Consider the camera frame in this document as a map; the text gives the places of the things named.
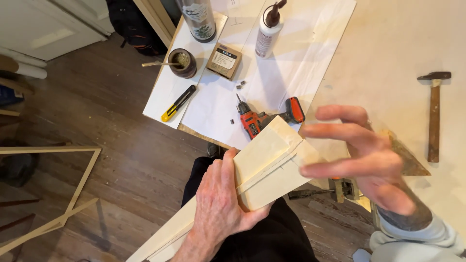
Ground person's left hand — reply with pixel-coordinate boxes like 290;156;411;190
192;147;274;252

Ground person's right hand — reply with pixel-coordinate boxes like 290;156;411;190
298;105;416;217

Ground pale wooden moulding strip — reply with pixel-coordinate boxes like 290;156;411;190
125;116;304;262
147;140;350;262

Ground metal screw clamp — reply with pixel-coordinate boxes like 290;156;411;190
288;176;362;204

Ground person's black trousers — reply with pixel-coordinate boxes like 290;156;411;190
181;156;320;262

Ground person's black shoe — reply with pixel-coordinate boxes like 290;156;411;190
207;143;224;159

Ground person's light grey sleeve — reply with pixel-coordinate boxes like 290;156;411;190
352;212;466;262

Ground yellow black utility knife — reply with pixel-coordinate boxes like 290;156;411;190
161;85;196;123

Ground narrow white paper sheet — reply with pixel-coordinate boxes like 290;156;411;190
142;13;229;130

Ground large white paper sheet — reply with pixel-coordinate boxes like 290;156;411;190
181;0;357;150

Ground dark brown mate gourd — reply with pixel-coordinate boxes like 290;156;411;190
168;48;197;79

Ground small brown cardboard box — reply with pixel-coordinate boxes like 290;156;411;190
206;42;242;81

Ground metal drinking straw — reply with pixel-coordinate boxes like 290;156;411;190
141;61;181;68

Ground white glue bottle brown cap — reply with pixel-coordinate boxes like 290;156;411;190
254;0;288;59

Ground printed steel thermos flask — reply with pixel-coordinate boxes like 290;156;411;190
175;0;217;44

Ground black backpack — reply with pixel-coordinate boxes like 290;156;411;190
107;0;169;57

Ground blue box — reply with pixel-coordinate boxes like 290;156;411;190
0;85;25;107

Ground white paper rolls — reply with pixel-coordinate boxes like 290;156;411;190
0;47;48;80

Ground white door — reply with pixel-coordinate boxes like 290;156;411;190
0;0;116;62

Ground wooden handled hammer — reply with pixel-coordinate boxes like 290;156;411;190
417;71;452;163

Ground red black cordless drill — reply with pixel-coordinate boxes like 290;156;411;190
236;94;306;140

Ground pale wooden picture frame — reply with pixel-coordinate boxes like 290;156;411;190
0;146;102;256

